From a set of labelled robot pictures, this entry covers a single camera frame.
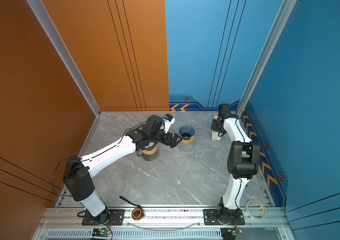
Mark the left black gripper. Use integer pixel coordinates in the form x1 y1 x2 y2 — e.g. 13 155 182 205
149 130 183 147

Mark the blue ribbed dripper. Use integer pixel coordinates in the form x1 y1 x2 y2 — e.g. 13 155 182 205
179 125 195 139

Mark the wooden ring holder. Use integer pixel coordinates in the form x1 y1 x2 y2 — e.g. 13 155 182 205
182 136 195 144
142 145 158 155

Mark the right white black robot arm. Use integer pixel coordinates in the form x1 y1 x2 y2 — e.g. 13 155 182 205
211 104 261 226

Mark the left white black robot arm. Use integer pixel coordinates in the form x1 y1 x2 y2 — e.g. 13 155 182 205
62 114 182 225

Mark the grey glass carafe mug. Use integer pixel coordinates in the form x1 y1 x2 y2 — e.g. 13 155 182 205
136 151 159 162

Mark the orange black tape measure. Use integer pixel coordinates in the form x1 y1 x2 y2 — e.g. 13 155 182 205
119 196 144 221

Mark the clear tape roll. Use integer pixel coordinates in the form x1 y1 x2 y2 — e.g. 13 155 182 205
245 199 267 221

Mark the circuit board right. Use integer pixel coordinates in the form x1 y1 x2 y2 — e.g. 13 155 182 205
221 228 243 240

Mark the green circuit board left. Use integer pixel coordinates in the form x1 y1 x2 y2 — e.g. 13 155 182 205
91 228 112 240

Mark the clear glass server wooden handle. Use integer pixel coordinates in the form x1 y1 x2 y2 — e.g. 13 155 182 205
181 143 194 153

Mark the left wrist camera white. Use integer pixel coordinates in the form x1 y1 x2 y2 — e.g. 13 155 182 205
162 114 175 134

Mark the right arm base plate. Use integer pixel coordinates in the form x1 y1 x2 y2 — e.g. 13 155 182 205
203 209 245 226

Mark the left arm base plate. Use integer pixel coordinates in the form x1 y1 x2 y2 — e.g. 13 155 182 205
77 209 125 227

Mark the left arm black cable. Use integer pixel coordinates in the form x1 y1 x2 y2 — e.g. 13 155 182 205
51 158 82 198

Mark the aluminium rail front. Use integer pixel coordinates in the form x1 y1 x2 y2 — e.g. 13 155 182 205
38 206 290 229

